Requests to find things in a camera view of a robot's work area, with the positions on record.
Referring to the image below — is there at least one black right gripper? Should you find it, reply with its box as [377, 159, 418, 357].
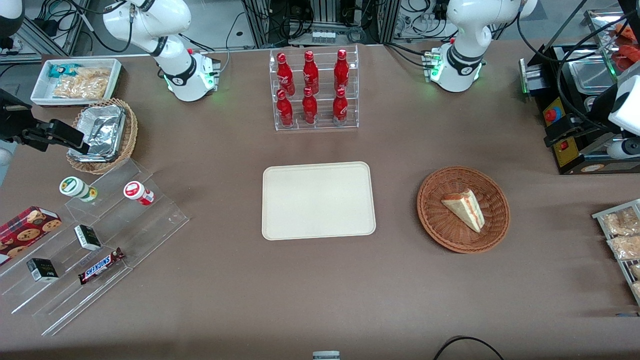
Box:
[0, 89, 92, 156]

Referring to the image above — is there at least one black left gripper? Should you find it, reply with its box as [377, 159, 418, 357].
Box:
[544, 85, 625, 149]

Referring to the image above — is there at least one triangle sandwich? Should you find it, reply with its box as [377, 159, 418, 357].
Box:
[440, 188, 486, 234]

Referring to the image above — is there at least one tan wicker basket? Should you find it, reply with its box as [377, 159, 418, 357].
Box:
[66, 98, 139, 175]

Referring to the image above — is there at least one stainless steel food tray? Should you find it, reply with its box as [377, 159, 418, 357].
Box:
[584, 8, 640, 77]

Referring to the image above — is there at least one tray of packaged snacks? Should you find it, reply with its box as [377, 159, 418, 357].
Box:
[592, 198, 640, 307]

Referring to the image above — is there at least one brown round wicker basket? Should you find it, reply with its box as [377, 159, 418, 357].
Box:
[416, 166, 511, 254]

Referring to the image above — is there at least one cream plastic tray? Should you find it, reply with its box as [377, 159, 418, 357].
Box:
[261, 161, 377, 241]

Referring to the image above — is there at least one black appliance with red buttons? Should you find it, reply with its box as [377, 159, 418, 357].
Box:
[530, 44, 640, 176]

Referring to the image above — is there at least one silver foil container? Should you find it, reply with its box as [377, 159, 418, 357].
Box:
[68, 104, 126, 163]

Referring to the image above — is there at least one white rectangular snack bin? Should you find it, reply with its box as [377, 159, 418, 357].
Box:
[30, 58, 124, 108]

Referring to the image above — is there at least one green lid white cup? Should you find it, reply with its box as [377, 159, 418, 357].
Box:
[59, 176, 99, 203]

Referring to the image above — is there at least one clear bag of chips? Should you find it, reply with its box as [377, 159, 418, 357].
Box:
[52, 67, 112, 100]

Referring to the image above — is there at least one silver box with green light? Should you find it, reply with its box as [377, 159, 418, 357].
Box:
[518, 58, 547, 99]

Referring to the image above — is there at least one stainless steel pan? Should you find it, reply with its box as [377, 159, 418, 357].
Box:
[569, 61, 617, 95]

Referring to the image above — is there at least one blue snack packet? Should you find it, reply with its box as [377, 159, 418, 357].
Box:
[48, 63, 82, 79]

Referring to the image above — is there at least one red lid white cup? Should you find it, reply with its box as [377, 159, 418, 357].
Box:
[123, 180, 155, 207]

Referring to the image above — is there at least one red cookie box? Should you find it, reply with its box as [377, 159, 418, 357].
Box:
[0, 205, 63, 266]

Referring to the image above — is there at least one small black carton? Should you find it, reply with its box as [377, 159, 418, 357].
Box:
[26, 257, 60, 283]
[73, 224, 103, 252]

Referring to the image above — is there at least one clear acrylic step shelf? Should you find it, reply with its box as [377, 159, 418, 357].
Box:
[0, 158, 190, 337]

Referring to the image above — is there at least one Snickers chocolate bar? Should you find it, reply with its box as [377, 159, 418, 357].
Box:
[78, 247, 126, 286]

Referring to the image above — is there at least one red cola bottle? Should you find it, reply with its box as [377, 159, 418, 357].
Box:
[276, 89, 294, 128]
[302, 50, 320, 95]
[332, 87, 349, 126]
[302, 87, 319, 125]
[333, 48, 350, 92]
[276, 52, 295, 96]

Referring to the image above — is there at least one clear acrylic bottle rack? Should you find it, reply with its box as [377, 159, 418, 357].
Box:
[269, 44, 360, 132]

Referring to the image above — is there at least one black cable loop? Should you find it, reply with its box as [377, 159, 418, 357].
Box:
[432, 335, 506, 360]

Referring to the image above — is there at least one aluminium profile frame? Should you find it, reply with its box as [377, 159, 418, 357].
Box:
[240, 0, 416, 47]

